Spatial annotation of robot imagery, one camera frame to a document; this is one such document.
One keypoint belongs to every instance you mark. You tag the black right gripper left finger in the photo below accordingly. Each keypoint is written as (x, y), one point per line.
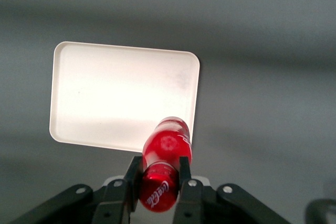
(134, 182)

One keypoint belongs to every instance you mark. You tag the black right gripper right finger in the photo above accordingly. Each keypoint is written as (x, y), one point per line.
(185, 182)

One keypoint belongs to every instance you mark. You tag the red coke bottle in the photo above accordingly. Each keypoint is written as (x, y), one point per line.
(168, 145)

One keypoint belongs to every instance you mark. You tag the cream plastic tray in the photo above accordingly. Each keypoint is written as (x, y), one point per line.
(118, 95)

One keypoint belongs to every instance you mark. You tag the black wrist camera mount bracket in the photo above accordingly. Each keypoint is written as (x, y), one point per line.
(65, 204)

